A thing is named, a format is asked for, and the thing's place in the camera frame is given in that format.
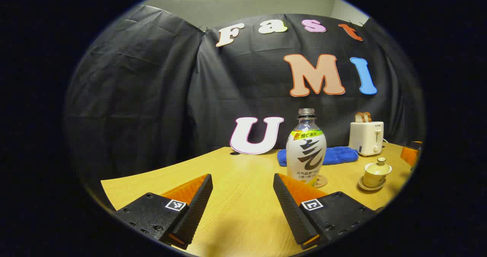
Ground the clear plastic water bottle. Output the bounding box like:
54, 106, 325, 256
286, 108, 327, 188

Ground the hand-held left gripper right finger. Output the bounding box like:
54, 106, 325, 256
273, 173, 377, 250

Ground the cream ceramic teacup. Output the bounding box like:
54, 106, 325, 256
363, 170, 392, 188

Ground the white toaster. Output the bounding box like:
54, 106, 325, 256
349, 121, 384, 157

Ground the black backdrop cloth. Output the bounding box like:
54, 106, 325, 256
65, 5, 426, 196

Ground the blue towel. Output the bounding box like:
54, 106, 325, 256
277, 147, 359, 167

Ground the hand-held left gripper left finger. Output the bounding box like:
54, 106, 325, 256
114, 173, 213, 250

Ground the cream teacup lid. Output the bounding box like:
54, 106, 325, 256
364, 157, 392, 176

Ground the cream ceramic saucer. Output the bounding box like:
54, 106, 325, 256
358, 177, 387, 192

